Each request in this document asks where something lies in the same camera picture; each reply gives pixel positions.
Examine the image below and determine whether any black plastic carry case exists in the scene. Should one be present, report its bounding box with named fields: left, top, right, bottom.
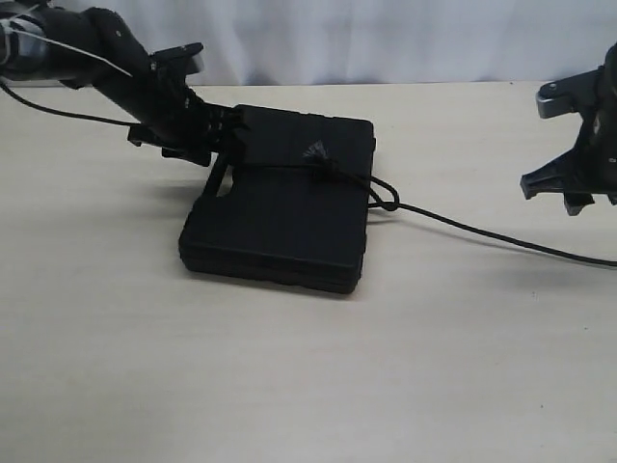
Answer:
left=178, top=105, right=376, bottom=294

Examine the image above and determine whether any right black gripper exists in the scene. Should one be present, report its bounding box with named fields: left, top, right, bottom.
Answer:
left=520, top=110, right=616, bottom=216

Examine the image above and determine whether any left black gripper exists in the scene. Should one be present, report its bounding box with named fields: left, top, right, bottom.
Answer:
left=125, top=71, right=248, bottom=167

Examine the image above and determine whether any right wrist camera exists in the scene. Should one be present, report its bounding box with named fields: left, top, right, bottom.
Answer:
left=535, top=68, right=602, bottom=120

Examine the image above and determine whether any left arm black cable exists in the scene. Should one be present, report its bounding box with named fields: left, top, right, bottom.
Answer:
left=0, top=79, right=146, bottom=127

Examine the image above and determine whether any white zip tie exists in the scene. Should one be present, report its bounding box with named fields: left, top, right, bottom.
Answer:
left=1, top=2, right=132, bottom=81

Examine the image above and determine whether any black braided rope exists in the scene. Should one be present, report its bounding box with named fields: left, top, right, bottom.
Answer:
left=211, top=151, right=617, bottom=269

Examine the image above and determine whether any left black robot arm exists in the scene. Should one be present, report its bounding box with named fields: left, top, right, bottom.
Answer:
left=1, top=1, right=247, bottom=166

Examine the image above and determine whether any white backdrop curtain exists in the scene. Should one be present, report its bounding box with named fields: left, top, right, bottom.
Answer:
left=0, top=0, right=617, bottom=89

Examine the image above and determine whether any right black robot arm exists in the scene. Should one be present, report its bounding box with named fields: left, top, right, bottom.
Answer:
left=520, top=46, right=616, bottom=216

